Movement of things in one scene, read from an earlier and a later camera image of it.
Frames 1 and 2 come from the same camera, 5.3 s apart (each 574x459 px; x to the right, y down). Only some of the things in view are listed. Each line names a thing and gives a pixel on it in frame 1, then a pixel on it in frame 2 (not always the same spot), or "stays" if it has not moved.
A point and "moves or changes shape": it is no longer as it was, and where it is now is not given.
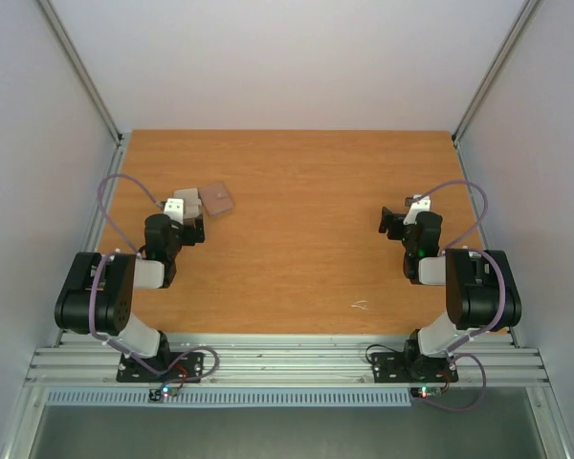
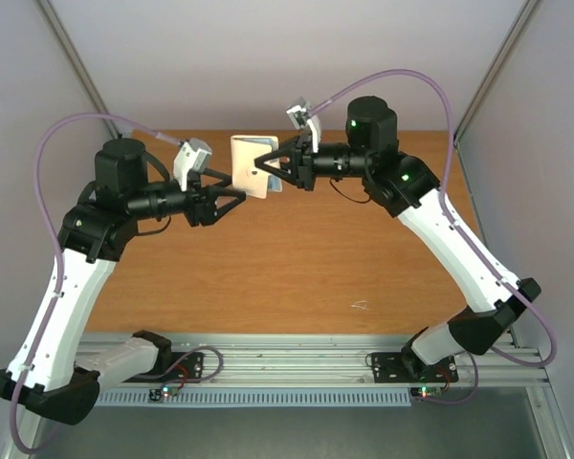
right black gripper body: x=393 y=225 → x=305 y=163
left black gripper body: x=191 y=238 → x=195 y=211
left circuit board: x=157 y=395 stays
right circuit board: x=425 y=392 stays
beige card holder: x=192 y=206 moves or changes shape
